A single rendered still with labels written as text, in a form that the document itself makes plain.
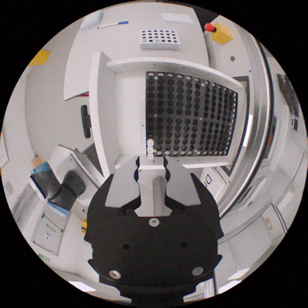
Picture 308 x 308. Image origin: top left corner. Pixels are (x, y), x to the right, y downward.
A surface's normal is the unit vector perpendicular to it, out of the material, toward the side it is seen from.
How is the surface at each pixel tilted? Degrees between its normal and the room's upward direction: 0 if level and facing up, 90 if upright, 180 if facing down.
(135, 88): 0
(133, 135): 0
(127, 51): 0
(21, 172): 90
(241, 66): 90
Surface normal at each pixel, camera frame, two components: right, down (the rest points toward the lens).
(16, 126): 0.99, -0.11
